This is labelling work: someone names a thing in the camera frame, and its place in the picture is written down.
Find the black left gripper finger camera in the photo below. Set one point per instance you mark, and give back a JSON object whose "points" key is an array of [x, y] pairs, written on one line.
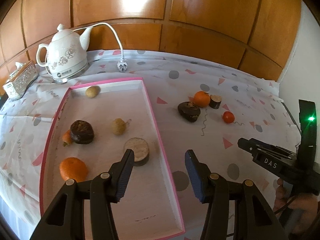
{"points": [[64, 217]]}

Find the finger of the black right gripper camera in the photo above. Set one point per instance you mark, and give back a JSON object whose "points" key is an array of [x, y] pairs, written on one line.
{"points": [[253, 217]]}

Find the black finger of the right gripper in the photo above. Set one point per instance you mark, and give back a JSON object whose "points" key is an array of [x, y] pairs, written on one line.
{"points": [[270, 157]]}

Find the orange tangerine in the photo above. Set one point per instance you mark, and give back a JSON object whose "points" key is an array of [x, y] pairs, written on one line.
{"points": [[73, 168], [201, 99]]}

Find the small red tomato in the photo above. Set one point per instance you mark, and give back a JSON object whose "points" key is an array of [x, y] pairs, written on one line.
{"points": [[228, 117]]}

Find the small orange carrot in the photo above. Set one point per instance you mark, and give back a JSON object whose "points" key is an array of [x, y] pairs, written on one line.
{"points": [[67, 138]]}

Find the dark brown fruit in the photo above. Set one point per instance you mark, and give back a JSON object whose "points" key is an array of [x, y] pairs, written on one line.
{"points": [[81, 132], [189, 111]]}

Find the small purple cut yam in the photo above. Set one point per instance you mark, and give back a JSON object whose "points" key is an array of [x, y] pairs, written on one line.
{"points": [[215, 101]]}

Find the large purple cut yam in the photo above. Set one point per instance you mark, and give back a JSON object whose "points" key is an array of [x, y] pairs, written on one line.
{"points": [[140, 148]]}

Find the yellow-green round fruit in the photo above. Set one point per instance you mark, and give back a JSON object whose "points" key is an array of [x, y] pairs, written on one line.
{"points": [[118, 126]]}

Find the small tan potato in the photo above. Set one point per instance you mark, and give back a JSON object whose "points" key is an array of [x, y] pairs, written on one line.
{"points": [[92, 91]]}

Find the person's right hand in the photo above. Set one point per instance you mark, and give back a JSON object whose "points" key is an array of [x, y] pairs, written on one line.
{"points": [[306, 202]]}

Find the patterned white tablecloth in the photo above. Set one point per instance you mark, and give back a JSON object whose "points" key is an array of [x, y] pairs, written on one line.
{"points": [[170, 80]]}

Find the pink shallow tray box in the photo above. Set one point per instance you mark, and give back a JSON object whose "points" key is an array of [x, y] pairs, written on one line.
{"points": [[150, 207]]}

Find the silver tissue box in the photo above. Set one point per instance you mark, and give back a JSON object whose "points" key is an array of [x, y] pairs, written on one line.
{"points": [[20, 80]]}

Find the white ceramic electric kettle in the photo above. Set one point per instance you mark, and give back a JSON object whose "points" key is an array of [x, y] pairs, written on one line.
{"points": [[66, 55]]}

